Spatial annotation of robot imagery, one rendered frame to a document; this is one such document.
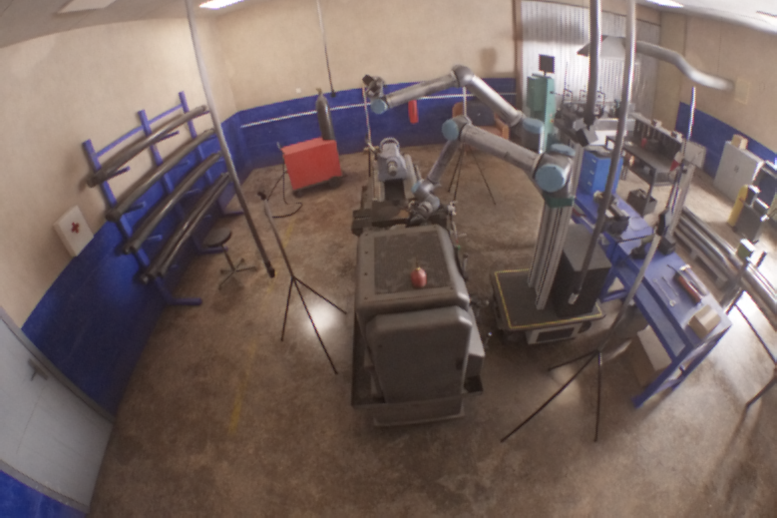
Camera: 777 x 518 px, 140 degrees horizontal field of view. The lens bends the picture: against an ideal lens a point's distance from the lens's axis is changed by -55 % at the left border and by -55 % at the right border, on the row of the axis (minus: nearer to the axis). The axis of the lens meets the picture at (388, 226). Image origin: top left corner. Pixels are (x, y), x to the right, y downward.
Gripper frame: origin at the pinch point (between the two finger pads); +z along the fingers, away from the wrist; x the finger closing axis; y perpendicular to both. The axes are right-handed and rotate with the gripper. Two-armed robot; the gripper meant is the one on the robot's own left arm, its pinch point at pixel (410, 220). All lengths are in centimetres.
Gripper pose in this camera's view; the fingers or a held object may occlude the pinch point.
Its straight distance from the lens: 196.7
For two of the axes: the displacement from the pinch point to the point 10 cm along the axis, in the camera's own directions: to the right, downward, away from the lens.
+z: -5.6, 4.0, -7.3
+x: 8.1, 4.7, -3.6
